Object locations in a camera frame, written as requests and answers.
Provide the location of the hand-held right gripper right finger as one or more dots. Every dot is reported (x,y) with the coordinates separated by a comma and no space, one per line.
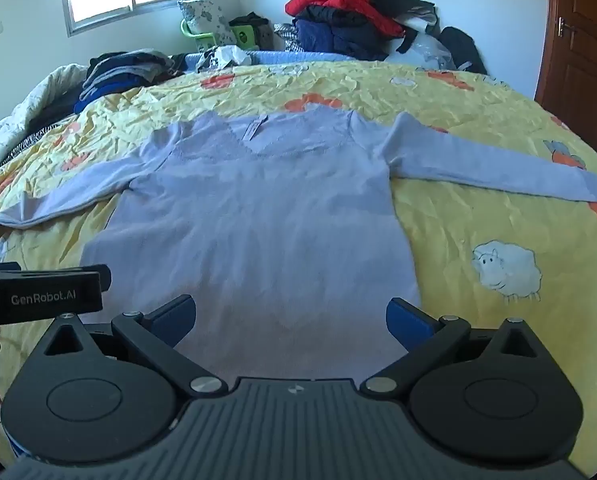
(408,322)

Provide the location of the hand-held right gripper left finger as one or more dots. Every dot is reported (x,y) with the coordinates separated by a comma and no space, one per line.
(171,317)

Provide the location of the lavender knit sweater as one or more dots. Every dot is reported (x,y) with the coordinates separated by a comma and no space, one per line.
(258,220)

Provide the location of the stack of folded dark clothes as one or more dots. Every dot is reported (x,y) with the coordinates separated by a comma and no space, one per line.
(118,72)

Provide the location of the yellow printed bedsheet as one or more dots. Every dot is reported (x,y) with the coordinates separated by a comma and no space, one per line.
(478,210)

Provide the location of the white quilt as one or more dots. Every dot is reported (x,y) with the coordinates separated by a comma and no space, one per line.
(28,105)

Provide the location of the white crumpled bag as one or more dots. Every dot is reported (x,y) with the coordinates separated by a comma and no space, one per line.
(231,55)

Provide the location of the clear plastic bag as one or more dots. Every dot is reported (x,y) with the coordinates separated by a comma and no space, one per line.
(426,50)

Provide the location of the green plastic chair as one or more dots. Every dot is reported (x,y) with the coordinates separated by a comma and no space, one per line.
(201,40)

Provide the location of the black backpack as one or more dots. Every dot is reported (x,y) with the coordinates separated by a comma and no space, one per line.
(461,47)

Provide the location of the blue blanket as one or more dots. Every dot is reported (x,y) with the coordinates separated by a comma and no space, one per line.
(298,56)

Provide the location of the navy jacket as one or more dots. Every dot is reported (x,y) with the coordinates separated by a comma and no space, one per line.
(328,35)

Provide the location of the window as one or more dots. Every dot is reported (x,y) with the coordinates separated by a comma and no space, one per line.
(98,2)

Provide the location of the floral grey pillow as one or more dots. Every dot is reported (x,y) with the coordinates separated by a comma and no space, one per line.
(206,17)

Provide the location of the houndstooth cloth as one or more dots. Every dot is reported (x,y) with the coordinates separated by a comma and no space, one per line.
(286,37)

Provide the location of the brown wooden door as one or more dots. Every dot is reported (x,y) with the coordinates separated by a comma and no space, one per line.
(588,60)

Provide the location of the black garment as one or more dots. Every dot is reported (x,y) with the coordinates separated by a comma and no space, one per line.
(398,2)

